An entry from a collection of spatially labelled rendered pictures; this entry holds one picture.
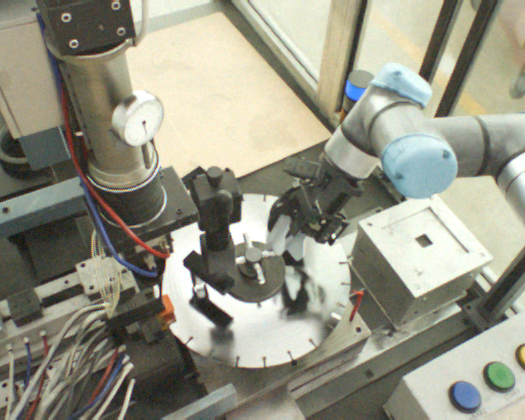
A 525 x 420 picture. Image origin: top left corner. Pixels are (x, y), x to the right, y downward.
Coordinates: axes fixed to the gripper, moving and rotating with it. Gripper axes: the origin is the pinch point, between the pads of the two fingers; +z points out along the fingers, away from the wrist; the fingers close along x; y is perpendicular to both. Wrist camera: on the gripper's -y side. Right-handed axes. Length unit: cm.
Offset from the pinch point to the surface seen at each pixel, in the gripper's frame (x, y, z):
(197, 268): -12.6, 4.8, 3.8
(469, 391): 29.0, 24.5, -1.7
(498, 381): 33.4, 23.9, -4.4
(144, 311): -17.6, 7.0, 12.8
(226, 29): 9, -94, 0
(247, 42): 14, -87, -1
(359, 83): 5.2, -14.3, -26.5
